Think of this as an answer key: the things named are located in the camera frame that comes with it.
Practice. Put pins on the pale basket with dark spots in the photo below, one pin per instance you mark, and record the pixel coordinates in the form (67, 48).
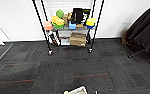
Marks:
(78, 90)

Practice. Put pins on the large brown cardboard box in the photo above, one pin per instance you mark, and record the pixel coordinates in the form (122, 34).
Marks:
(78, 39)

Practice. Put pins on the white printed box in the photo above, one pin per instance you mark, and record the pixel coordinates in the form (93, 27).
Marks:
(65, 41)

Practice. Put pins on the blue box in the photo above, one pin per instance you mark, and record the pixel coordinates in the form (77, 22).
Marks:
(72, 25)

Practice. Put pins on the yellow blue round toy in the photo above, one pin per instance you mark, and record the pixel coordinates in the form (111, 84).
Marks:
(90, 22)

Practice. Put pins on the brown toy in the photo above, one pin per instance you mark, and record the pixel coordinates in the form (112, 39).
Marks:
(67, 18)

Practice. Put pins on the yellow orange toy block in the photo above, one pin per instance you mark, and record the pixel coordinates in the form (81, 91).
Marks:
(58, 20)

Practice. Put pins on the green toy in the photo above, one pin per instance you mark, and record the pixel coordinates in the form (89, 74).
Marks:
(59, 13)

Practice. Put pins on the black office chair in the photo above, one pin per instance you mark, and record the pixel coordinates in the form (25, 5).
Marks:
(146, 55)

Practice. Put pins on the black garment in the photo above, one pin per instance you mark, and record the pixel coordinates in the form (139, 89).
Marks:
(144, 30)

